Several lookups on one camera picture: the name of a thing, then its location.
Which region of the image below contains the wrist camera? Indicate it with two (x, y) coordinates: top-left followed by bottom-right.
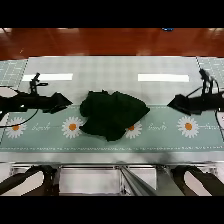
(198, 68), (218, 96)
(28, 72), (50, 95)

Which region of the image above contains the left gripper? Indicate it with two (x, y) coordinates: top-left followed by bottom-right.
(39, 92), (74, 115)

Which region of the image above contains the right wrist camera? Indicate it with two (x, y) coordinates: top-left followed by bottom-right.
(198, 68), (218, 96)

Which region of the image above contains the black cable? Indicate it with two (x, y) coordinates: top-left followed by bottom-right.
(214, 109), (224, 135)
(0, 108), (40, 129)

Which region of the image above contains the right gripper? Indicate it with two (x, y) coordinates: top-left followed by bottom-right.
(166, 94), (202, 117)

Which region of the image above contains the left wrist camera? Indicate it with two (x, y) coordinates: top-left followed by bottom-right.
(28, 72), (50, 95)

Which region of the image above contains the dark green shirt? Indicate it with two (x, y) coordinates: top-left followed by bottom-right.
(78, 89), (151, 143)

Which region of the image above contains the silver frame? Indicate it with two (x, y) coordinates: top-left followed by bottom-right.
(0, 161), (224, 197)

